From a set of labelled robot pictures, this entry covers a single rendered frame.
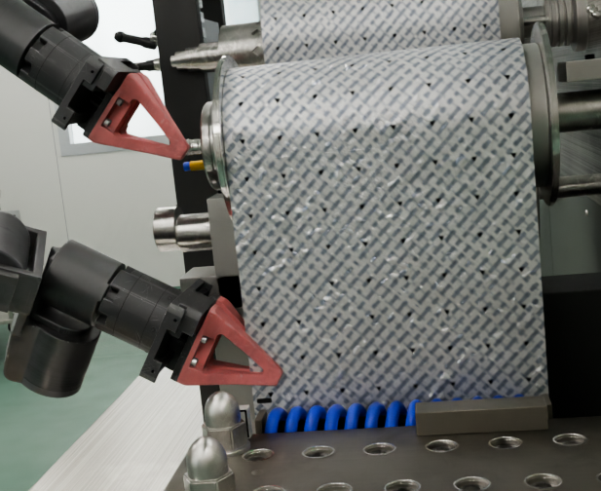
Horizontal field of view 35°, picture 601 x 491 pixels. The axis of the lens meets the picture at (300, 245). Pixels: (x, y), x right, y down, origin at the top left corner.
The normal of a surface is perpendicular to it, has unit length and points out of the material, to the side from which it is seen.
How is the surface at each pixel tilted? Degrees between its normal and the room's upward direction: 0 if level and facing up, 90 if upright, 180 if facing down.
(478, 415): 90
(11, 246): 48
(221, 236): 90
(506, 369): 90
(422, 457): 0
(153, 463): 0
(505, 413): 90
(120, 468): 0
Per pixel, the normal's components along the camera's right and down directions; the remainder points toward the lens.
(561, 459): -0.10, -0.98
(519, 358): -0.13, 0.17
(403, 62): -0.15, -0.74
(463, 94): -0.15, -0.19
